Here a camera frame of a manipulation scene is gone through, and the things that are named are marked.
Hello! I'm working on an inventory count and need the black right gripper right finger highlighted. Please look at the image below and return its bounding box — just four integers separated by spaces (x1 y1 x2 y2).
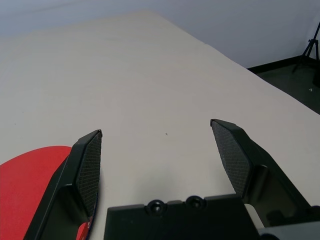
210 118 320 218

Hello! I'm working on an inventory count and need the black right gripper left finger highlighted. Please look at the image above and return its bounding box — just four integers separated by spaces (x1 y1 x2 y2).
23 129 103 240

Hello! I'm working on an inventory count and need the red ping-pong paddle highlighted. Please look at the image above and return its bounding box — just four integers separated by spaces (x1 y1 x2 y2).
0 145 95 240

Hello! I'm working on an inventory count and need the black tripod stand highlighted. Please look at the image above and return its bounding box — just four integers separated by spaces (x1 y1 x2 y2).
292 38 320 73

